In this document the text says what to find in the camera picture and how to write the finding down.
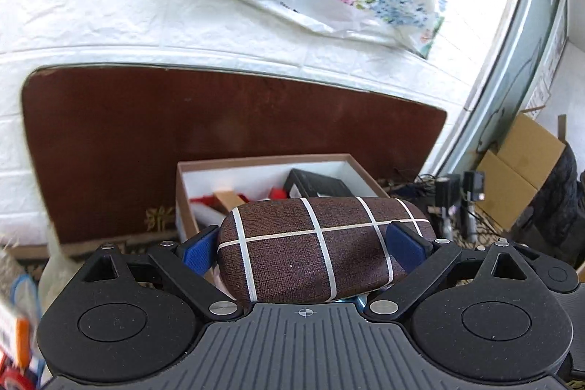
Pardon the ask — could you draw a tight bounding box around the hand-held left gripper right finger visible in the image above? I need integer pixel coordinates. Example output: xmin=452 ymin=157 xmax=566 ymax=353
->
xmin=366 ymin=222 xmax=533 ymax=320

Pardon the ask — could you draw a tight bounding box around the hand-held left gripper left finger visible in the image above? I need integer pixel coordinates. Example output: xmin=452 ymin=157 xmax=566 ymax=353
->
xmin=80 ymin=224 xmax=243 ymax=320

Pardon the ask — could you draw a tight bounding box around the brown cardboard shoe box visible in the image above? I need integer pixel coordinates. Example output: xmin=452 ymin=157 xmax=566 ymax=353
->
xmin=176 ymin=153 xmax=389 ymax=245

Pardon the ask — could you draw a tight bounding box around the brown checked glasses case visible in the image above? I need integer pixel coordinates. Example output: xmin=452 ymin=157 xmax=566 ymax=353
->
xmin=216 ymin=197 xmax=435 ymax=304

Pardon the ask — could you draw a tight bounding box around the black device on stand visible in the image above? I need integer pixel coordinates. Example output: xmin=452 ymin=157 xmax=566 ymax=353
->
xmin=461 ymin=171 xmax=486 ymax=242
xmin=434 ymin=173 xmax=462 ymax=242

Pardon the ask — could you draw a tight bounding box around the dark cloth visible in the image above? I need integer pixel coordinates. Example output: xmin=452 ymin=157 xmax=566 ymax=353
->
xmin=512 ymin=141 xmax=585 ymax=281

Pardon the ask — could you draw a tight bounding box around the black box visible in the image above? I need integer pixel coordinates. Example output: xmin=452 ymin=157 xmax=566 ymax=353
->
xmin=283 ymin=169 xmax=355 ymax=200

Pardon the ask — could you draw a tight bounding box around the open cardboard box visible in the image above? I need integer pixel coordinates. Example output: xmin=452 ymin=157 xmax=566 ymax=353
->
xmin=475 ymin=113 xmax=567 ymax=231

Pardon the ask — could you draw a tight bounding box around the brown wooden headboard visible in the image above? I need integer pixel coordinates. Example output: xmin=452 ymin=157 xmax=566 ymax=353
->
xmin=20 ymin=63 xmax=449 ymax=247

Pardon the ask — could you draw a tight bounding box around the clear plastic bag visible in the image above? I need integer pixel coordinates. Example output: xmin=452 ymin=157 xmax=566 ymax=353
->
xmin=39 ymin=221 xmax=83 ymax=318

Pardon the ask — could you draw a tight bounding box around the white and orange carton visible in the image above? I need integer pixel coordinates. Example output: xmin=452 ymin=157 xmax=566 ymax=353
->
xmin=0 ymin=303 xmax=33 ymax=372

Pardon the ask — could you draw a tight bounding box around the blue cord with black end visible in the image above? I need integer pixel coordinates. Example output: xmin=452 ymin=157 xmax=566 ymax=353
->
xmin=11 ymin=273 xmax=37 ymax=308

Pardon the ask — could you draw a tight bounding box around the grey window frame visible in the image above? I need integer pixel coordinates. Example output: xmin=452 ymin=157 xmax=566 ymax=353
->
xmin=434 ymin=0 xmax=572 ymax=185

